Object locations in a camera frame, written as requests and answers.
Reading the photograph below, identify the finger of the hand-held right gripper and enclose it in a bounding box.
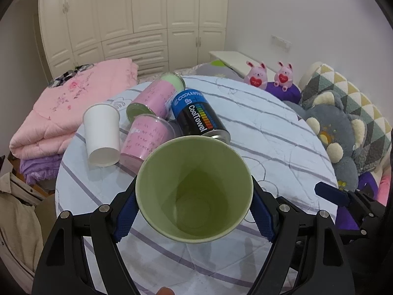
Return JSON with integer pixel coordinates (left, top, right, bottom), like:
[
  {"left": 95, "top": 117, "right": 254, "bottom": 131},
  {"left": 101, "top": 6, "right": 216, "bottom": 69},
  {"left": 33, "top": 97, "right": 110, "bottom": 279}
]
[{"left": 315, "top": 181, "right": 351, "bottom": 206}]

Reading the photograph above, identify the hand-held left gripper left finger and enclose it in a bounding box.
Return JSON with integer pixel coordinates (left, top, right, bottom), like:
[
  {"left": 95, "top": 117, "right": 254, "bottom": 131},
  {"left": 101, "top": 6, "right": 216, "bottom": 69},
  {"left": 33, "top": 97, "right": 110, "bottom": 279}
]
[{"left": 32, "top": 177, "right": 141, "bottom": 295}]

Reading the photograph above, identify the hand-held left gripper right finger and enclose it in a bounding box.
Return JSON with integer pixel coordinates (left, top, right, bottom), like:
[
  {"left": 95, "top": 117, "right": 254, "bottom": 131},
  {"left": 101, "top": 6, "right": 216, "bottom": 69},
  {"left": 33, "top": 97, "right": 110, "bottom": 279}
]
[{"left": 249, "top": 175, "right": 359, "bottom": 295}]

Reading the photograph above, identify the green paper cup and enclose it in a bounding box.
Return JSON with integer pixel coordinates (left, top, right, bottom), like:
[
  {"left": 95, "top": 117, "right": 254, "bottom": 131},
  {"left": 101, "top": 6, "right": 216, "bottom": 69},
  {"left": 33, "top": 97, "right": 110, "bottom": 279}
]
[{"left": 135, "top": 135, "right": 254, "bottom": 243}]

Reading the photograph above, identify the pink cup with clear lid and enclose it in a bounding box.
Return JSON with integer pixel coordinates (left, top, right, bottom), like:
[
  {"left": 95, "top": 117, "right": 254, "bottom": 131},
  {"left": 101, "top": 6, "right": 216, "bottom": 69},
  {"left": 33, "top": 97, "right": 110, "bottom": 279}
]
[{"left": 120, "top": 114, "right": 175, "bottom": 171}]

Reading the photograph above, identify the white paper cup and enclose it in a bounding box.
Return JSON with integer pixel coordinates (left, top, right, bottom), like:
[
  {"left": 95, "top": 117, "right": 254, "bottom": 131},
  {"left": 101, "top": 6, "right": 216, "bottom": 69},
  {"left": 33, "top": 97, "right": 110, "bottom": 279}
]
[{"left": 82, "top": 103, "right": 121, "bottom": 168}]

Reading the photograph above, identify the grey flower plush pillow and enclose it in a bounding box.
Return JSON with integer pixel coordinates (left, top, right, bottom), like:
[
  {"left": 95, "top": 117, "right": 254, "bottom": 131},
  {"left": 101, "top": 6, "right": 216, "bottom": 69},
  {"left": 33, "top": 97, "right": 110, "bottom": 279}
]
[{"left": 285, "top": 90, "right": 369, "bottom": 192}]

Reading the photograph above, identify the triangle patterned pillow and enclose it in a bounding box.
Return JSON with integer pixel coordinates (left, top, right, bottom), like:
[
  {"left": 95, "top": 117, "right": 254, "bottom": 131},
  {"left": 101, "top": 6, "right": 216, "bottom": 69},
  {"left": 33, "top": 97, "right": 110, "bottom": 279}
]
[{"left": 299, "top": 63, "right": 393, "bottom": 173}]

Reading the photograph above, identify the purple folded blanket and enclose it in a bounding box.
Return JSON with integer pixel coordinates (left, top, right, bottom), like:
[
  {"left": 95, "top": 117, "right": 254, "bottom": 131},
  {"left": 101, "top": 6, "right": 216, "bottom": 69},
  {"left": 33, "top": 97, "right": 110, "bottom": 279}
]
[{"left": 20, "top": 152, "right": 67, "bottom": 185}]

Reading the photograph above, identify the beige jacket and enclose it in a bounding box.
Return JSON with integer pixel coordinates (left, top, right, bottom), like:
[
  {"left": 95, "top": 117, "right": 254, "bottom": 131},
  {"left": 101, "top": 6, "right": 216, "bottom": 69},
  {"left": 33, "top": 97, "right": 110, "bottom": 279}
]
[{"left": 0, "top": 155, "right": 57, "bottom": 293}]

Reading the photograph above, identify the purple cushion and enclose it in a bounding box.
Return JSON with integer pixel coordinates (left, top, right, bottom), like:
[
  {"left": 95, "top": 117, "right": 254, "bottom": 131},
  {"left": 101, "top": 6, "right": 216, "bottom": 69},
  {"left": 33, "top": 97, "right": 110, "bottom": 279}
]
[{"left": 265, "top": 81, "right": 302, "bottom": 104}]

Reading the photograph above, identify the blue and black can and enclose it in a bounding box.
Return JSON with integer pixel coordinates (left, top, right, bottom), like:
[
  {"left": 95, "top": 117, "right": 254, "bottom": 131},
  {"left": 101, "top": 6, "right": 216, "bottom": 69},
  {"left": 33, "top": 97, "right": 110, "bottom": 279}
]
[{"left": 170, "top": 90, "right": 231, "bottom": 144}]

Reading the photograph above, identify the pink folded quilt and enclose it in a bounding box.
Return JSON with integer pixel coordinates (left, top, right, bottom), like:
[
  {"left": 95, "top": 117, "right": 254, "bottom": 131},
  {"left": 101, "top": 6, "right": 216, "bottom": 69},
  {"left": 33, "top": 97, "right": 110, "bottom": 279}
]
[{"left": 9, "top": 58, "right": 139, "bottom": 161}]

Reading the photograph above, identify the pink canister with green lid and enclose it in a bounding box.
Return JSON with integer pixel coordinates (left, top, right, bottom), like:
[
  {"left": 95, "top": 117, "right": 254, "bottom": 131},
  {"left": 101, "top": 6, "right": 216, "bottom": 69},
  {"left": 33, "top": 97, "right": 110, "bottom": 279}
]
[{"left": 126, "top": 72, "right": 186, "bottom": 124}]

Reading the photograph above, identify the pink bunny plush toy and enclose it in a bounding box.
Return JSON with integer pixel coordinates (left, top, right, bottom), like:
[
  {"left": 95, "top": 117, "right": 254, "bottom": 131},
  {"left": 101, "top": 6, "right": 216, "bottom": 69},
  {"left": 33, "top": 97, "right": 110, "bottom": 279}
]
[
  {"left": 244, "top": 61, "right": 268, "bottom": 90},
  {"left": 273, "top": 61, "right": 295, "bottom": 91}
]

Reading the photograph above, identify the grey patterned bedsheet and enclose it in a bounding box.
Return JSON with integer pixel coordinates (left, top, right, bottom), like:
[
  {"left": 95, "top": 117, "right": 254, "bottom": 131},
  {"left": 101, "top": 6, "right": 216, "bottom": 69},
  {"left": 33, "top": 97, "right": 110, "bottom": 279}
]
[{"left": 172, "top": 61, "right": 246, "bottom": 80}]

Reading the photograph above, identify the black and white patterned cloth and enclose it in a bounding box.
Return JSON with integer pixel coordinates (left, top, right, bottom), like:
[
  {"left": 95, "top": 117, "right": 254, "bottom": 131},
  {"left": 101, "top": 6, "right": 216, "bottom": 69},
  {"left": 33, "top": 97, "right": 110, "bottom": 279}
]
[{"left": 48, "top": 64, "right": 94, "bottom": 87}]

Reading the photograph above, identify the cream wardrobe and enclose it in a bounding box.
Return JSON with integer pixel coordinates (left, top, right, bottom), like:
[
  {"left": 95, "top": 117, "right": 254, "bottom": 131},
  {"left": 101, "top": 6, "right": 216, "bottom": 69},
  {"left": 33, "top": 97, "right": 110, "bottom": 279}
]
[{"left": 37, "top": 0, "right": 229, "bottom": 81}]

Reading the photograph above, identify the white wall socket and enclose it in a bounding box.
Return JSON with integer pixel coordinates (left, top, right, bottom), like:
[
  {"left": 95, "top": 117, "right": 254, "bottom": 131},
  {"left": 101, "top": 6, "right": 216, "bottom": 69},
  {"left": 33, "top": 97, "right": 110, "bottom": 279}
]
[{"left": 271, "top": 35, "right": 292, "bottom": 52}]

